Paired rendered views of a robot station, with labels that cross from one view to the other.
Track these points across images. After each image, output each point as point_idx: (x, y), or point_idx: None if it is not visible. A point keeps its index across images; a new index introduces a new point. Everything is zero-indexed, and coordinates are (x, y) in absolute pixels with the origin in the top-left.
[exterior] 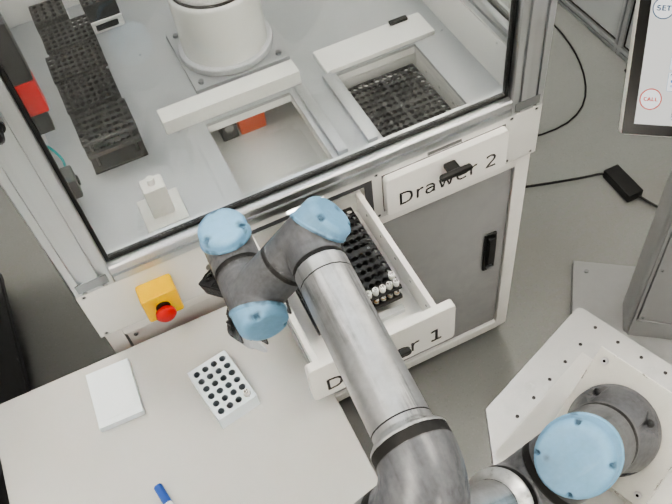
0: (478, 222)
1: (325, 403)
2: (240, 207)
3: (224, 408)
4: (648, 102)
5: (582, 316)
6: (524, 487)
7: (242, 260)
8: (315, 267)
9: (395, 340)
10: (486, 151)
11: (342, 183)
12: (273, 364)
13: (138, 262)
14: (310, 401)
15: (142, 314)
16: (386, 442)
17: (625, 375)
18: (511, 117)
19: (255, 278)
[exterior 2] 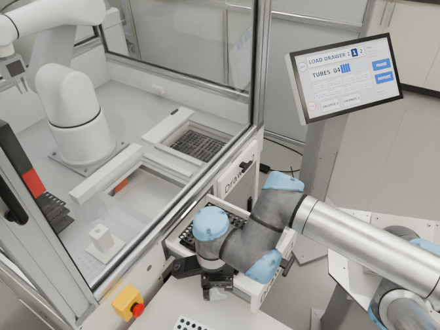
0: (245, 194)
1: (253, 314)
2: (159, 222)
3: None
4: (311, 107)
5: None
6: (413, 293)
7: (236, 234)
8: (310, 209)
9: (282, 256)
10: (251, 153)
11: (203, 190)
12: (209, 308)
13: (112, 284)
14: (244, 317)
15: (115, 320)
16: None
17: (389, 220)
18: (255, 134)
19: (260, 238)
